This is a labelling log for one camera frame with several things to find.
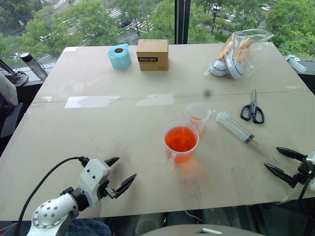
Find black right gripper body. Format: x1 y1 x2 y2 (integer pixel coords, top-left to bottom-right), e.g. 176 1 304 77
291 157 312 188

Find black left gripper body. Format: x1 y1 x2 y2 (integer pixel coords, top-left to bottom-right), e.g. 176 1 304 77
96 169 118 200

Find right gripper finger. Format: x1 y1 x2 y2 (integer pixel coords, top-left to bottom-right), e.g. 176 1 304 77
263 163 296 189
276 147 307 162

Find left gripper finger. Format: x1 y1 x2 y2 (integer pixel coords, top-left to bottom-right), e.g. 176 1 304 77
114 173 137 200
103 157 121 169

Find large clear plastic syringe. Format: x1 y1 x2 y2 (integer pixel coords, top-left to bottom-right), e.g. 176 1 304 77
212 109 261 148

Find cup of orange liquid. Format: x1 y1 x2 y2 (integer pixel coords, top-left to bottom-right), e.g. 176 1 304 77
163 120 200 169

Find small clear plastic cup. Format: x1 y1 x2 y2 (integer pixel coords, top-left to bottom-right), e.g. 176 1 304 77
184 101 213 135

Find black water bottle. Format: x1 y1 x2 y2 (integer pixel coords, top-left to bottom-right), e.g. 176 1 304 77
19 52 48 81

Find blue denim cloth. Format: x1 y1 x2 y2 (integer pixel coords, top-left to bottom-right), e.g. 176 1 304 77
0 218 113 236

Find grey rounded shape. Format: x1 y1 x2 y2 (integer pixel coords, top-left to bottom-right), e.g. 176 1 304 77
139 224 265 236

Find light blue tape roll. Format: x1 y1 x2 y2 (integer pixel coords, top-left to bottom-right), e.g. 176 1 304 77
107 43 132 69

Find white round bowl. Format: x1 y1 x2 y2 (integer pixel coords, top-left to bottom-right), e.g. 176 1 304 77
209 59 227 77
225 50 246 80

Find black office chair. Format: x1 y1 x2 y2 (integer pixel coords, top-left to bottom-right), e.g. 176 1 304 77
0 101 24 139

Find brown cardboard box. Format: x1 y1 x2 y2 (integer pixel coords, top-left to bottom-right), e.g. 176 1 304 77
136 39 170 72

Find clear plastic zip bag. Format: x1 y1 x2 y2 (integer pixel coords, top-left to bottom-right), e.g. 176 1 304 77
203 29 275 80

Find grey cloth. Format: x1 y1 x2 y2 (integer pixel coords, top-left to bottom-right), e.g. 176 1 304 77
0 70 19 107

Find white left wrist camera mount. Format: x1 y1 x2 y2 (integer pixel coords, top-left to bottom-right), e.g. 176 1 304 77
78 159 111 206

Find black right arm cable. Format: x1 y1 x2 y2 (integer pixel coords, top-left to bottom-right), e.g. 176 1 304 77
298 183 310 215

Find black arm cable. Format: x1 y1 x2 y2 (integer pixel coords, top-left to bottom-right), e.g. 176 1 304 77
298 183 310 215
15 156 91 236

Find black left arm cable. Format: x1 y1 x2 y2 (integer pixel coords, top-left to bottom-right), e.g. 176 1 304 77
15 156 91 236

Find blue-handled scissors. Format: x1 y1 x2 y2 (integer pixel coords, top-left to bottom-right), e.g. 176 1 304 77
240 89 265 125

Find thin white cable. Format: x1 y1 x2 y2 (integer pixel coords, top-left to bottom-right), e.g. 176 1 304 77
183 209 205 225

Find black tangled cables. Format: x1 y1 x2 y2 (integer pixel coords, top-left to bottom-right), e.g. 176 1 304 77
11 70 30 86

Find black window frame post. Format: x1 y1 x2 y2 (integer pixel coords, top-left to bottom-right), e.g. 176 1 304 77
174 0 191 45

